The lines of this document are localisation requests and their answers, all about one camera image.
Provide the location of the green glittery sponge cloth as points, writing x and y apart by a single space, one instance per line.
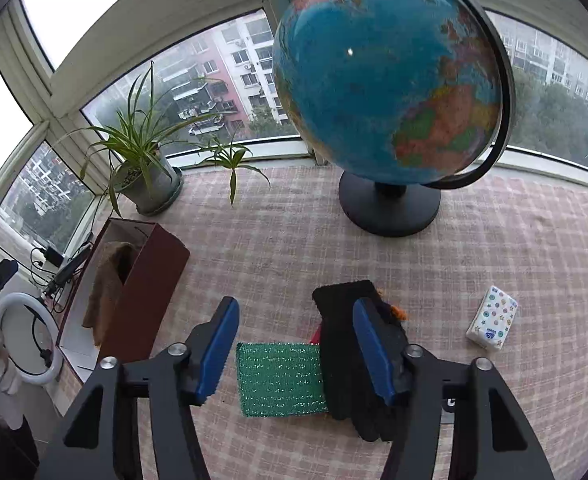
279 380

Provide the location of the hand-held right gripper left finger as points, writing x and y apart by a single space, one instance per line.
219 345

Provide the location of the potted spider plant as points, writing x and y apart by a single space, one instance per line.
149 180

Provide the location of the black power strip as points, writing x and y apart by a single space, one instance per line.
71 267

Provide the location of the person's dark clothing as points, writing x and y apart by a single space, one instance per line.
4 452

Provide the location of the brown cardboard box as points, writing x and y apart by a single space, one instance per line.
149 285

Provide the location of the white patterned tissue pack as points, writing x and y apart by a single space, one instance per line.
494 317

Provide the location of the orange fuzzy fabric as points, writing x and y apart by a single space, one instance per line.
399 312

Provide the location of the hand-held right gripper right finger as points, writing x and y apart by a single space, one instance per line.
371 350

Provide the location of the blue desk globe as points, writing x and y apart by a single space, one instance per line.
374 85

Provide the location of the brown knit cloth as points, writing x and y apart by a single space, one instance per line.
106 290

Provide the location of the black knit glove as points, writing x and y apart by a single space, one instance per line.
339 340

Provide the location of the pink checked tablecloth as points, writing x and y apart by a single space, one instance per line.
274 260

